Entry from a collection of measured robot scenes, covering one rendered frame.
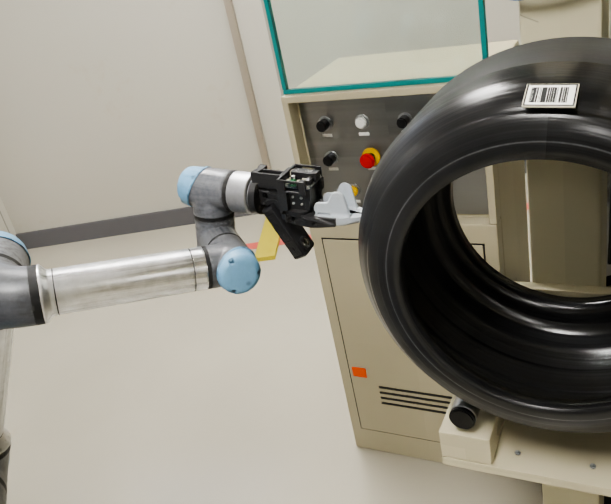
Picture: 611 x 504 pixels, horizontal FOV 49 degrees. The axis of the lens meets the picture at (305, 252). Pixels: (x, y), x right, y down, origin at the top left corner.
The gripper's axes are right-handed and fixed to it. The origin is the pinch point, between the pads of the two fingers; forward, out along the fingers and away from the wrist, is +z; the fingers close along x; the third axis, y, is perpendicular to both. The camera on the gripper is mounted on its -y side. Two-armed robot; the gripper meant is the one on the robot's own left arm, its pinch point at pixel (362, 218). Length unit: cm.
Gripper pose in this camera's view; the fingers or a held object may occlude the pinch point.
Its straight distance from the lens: 112.7
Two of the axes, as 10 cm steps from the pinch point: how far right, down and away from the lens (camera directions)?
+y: -0.9, -8.6, -5.1
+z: 9.0, 1.5, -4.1
